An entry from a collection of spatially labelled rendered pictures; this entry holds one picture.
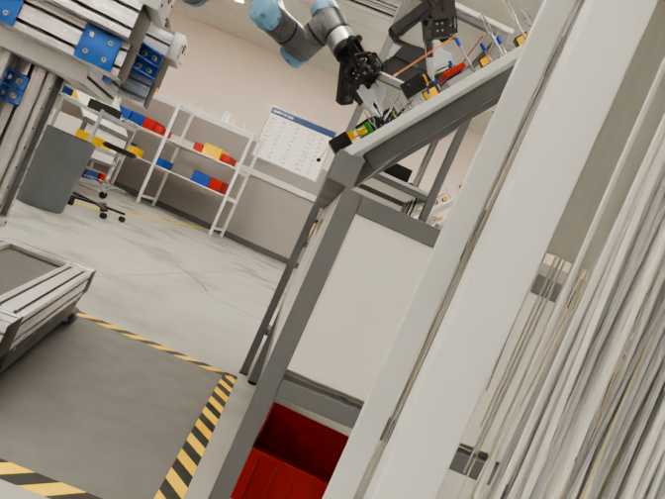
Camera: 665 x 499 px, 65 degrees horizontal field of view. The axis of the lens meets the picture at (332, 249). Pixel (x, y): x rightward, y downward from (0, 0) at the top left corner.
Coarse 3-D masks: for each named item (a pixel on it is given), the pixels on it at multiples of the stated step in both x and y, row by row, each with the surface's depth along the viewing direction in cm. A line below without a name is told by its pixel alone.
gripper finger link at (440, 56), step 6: (432, 42) 124; (438, 42) 124; (438, 48) 124; (438, 54) 124; (444, 54) 124; (450, 54) 124; (432, 60) 124; (438, 60) 125; (444, 60) 124; (432, 66) 125; (432, 72) 125; (432, 78) 126
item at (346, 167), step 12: (336, 156) 102; (348, 156) 102; (336, 168) 102; (348, 168) 102; (360, 168) 102; (336, 180) 102; (348, 180) 102; (324, 192) 138; (336, 192) 122; (324, 204) 188
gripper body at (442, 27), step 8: (424, 0) 128; (432, 0) 124; (440, 0) 124; (448, 0) 123; (432, 8) 124; (440, 8) 124; (448, 8) 124; (424, 16) 124; (432, 16) 123; (440, 16) 123; (448, 16) 122; (456, 16) 122; (424, 24) 124; (432, 24) 124; (440, 24) 124; (448, 24) 123; (456, 24) 122; (424, 32) 124; (432, 32) 124; (440, 32) 124; (448, 32) 123; (456, 32) 123; (424, 40) 126; (432, 40) 129; (440, 40) 129
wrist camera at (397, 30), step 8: (416, 8) 124; (424, 8) 124; (408, 16) 125; (416, 16) 125; (400, 24) 125; (408, 24) 125; (416, 24) 129; (392, 32) 126; (400, 32) 126; (392, 40) 130
